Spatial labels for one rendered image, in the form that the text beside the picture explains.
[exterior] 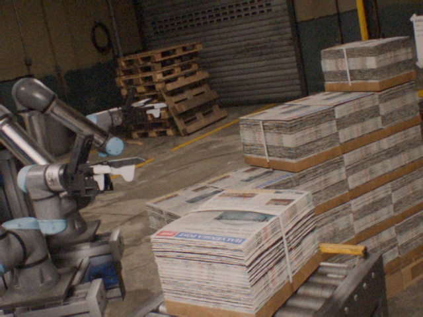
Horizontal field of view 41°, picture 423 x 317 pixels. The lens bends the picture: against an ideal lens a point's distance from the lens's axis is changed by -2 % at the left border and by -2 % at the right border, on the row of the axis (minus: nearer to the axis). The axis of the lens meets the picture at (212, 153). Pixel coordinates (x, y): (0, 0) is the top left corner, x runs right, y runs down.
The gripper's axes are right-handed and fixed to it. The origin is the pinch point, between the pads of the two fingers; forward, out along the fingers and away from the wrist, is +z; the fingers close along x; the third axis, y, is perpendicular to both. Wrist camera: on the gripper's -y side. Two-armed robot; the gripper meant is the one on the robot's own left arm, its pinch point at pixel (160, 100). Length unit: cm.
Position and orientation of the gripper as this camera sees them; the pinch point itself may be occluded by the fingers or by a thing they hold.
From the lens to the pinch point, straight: 261.4
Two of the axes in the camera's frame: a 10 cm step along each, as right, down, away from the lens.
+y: 1.3, 9.3, 3.3
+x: 4.7, 2.4, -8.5
